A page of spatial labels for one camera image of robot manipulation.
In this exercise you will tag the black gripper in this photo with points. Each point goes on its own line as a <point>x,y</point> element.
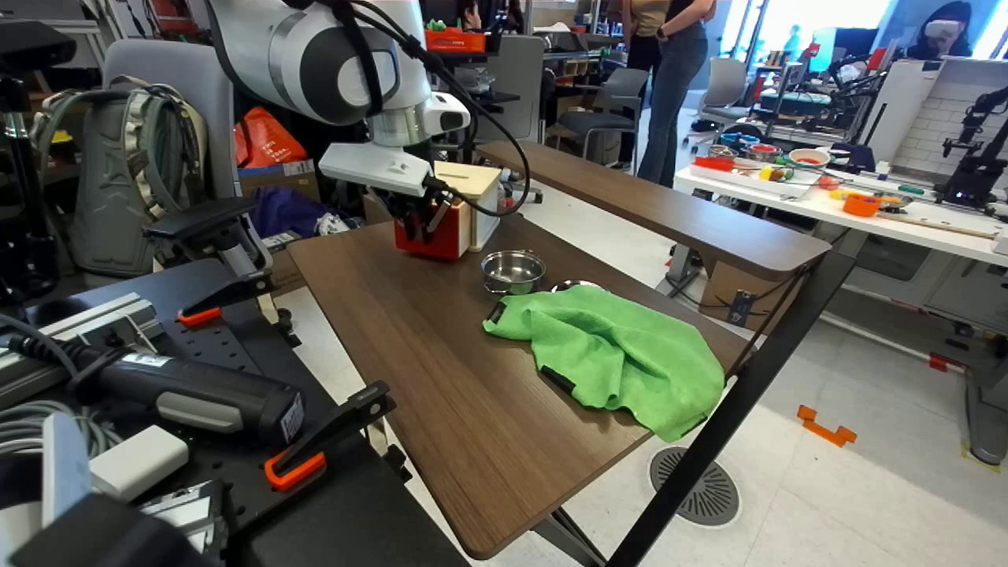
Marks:
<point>423,210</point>

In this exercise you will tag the red wooden box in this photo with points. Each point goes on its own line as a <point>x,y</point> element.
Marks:
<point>453,239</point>

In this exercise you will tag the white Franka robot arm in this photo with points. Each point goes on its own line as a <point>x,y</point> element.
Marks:
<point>315,57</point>

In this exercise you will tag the small black robot arm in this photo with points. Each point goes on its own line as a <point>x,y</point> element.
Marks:
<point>976,147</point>

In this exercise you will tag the cream wooden slot box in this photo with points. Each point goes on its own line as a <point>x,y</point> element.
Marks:
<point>477,194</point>

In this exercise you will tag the small metal bowl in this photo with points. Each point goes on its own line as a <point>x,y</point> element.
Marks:
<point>512,271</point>

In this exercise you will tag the blue cloth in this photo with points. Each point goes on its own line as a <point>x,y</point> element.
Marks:
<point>283,210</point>

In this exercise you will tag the orange bag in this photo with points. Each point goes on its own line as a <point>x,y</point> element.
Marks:
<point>266,138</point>

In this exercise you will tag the orange crate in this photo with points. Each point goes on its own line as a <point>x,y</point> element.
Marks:
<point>459,43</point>

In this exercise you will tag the black clamp with orange grip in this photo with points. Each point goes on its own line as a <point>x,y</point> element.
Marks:
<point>226,300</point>
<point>319,441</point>

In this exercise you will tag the grey mesh chair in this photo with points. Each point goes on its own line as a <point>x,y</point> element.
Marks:
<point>602,110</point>

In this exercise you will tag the black chair armrest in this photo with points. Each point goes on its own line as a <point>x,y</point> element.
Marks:
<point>207,223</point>

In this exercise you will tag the green cloth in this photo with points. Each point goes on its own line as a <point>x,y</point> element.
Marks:
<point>616,352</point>

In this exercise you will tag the long dark brown table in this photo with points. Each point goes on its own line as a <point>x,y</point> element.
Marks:
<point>671,210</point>

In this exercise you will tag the light grey high-back chair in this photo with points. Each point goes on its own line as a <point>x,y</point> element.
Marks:
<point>207,95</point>

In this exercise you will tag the black handheld device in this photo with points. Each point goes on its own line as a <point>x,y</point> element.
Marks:
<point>200,396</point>

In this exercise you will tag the standing person in flared jeans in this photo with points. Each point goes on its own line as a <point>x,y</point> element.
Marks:
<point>671,95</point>

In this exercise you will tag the red tray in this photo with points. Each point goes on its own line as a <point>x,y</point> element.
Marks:
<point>713,162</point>

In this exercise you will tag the grey backpack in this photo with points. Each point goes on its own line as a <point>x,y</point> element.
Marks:
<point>114,176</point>

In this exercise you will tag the cardboard box under table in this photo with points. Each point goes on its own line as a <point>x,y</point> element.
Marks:
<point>742,286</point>

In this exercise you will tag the white power adapter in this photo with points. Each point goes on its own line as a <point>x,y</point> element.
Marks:
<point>136,461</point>

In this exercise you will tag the round floor drain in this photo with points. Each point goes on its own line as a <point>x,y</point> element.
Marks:
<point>693,485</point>

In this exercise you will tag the white cluttered table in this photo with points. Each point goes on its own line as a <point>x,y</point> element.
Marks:
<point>839,206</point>

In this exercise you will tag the white backing board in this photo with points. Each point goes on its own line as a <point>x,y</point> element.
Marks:
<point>947,113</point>

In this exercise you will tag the person in dark hoodie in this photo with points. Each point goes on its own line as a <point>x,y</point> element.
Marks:
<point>943,28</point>

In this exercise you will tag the white elongated wrist camera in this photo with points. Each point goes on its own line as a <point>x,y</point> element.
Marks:
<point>374,167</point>

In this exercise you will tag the aluminium rail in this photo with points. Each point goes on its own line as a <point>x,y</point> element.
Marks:
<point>100,318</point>

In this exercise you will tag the orange floor bracket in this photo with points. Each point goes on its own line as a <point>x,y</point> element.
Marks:
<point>825,425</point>

